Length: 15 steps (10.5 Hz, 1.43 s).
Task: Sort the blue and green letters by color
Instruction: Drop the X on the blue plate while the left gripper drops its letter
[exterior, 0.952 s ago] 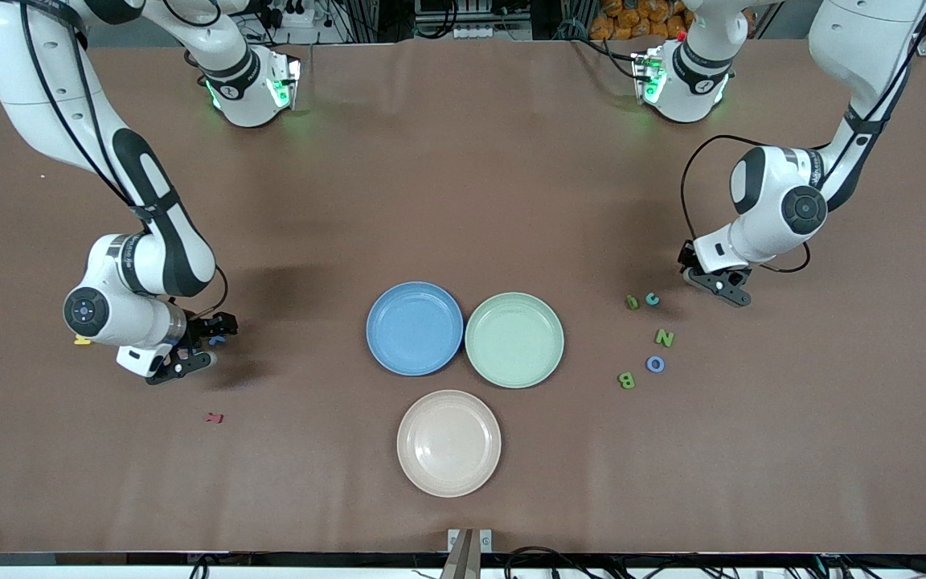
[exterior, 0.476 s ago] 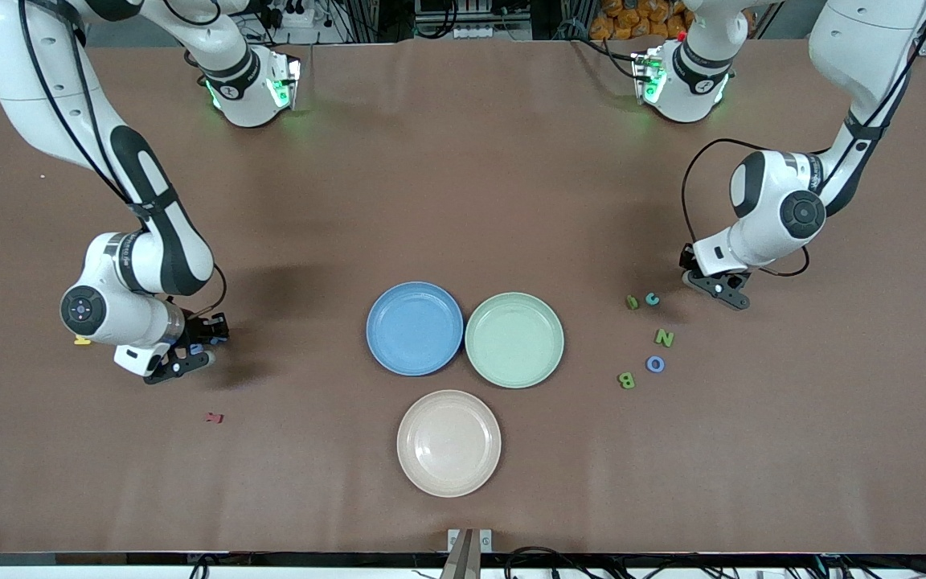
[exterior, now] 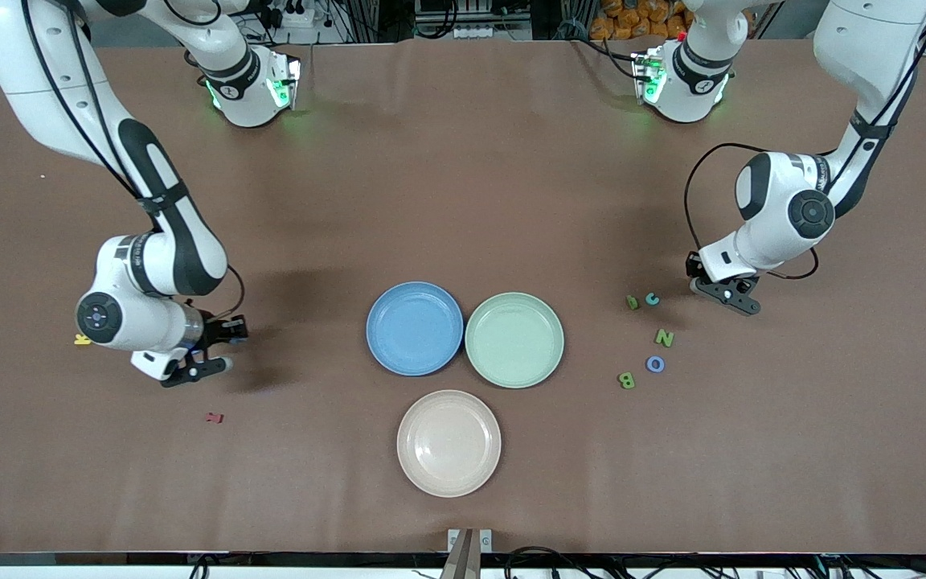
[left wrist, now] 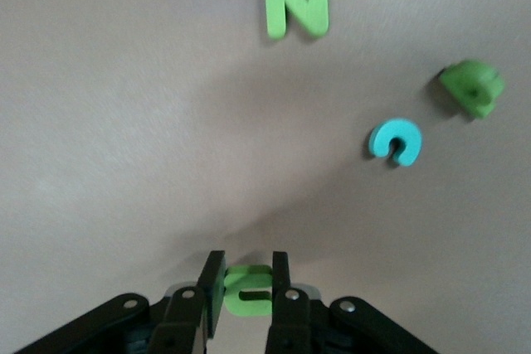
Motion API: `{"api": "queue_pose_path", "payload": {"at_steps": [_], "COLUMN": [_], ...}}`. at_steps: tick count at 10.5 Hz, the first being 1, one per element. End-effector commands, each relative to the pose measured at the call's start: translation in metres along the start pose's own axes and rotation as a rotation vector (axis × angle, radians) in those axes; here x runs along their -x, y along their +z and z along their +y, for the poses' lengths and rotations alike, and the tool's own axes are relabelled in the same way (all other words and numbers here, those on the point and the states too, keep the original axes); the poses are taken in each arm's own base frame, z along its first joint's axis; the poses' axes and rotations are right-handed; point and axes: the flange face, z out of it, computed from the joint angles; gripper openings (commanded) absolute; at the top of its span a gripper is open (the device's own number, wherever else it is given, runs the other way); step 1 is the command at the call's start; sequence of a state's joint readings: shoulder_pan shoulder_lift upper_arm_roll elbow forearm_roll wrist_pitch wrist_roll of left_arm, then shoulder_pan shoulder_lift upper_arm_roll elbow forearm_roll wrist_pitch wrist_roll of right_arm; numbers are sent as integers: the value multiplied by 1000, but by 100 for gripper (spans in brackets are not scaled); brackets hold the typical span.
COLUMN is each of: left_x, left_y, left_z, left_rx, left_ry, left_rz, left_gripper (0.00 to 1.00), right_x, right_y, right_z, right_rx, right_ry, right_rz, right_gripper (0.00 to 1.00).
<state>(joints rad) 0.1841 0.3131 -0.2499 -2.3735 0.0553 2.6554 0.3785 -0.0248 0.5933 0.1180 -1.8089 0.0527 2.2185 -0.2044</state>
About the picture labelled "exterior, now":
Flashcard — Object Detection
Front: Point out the blue plate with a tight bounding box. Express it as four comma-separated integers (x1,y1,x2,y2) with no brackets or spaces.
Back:
366,281,465,376

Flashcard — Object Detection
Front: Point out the light green plate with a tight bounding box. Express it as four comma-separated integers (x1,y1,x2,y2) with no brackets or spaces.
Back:
465,292,565,389

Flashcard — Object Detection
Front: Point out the beige plate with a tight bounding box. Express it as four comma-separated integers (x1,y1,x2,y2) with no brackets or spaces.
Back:
396,389,502,498

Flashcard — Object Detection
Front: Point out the pile of orange objects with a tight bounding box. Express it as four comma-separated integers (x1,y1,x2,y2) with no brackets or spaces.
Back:
590,0,693,41

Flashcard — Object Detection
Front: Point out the white power strip with plugs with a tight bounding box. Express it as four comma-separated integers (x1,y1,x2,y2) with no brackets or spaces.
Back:
258,0,318,30

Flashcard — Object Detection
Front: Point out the tan wedge-shaped beam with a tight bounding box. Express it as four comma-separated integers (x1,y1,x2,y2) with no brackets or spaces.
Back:
440,529,481,579

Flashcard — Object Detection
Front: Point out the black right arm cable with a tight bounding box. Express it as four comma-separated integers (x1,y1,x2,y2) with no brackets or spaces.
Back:
19,0,247,322

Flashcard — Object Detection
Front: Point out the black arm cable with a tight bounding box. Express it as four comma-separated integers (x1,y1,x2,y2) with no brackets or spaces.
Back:
683,0,926,281
19,0,247,322

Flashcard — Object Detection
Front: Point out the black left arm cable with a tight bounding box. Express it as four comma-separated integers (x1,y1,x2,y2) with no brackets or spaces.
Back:
683,0,926,281

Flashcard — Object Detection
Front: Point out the grey metal bracket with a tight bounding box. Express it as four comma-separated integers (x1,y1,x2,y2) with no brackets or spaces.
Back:
448,528,494,554

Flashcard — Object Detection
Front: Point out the black cable bundle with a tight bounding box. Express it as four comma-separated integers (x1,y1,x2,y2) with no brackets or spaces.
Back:
503,547,926,579

